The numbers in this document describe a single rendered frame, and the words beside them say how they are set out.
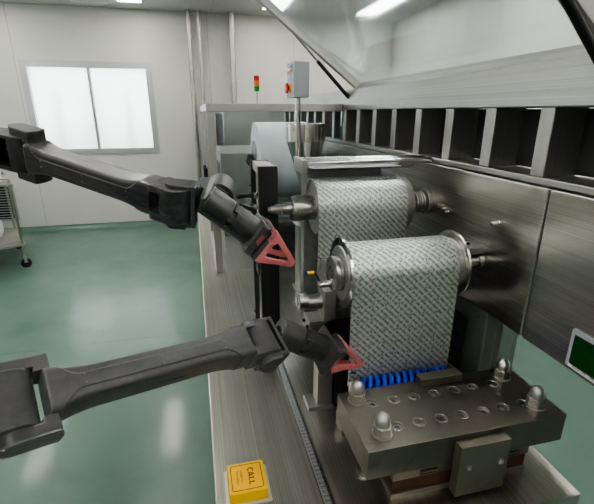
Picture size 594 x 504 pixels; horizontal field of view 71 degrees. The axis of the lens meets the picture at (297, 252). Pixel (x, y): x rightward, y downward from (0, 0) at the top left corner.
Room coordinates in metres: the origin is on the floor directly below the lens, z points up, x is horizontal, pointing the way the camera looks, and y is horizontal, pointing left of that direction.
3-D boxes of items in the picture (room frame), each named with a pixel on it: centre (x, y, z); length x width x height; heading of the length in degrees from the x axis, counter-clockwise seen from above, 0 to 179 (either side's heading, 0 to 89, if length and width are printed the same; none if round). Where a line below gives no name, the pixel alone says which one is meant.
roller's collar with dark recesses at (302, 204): (1.05, -0.01, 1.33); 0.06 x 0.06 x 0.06; 14
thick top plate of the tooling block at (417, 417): (0.67, -0.29, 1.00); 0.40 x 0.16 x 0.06; 104
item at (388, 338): (0.78, -0.22, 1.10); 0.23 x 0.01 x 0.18; 104
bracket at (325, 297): (0.83, -0.05, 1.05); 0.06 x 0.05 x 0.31; 104
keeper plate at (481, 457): (0.59, -0.33, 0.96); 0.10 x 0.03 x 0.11; 104
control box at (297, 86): (1.35, 0.00, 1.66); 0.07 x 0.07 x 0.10; 19
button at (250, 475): (0.60, 0.09, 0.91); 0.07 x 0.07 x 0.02; 14
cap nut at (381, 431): (0.59, -0.15, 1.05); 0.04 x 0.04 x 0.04
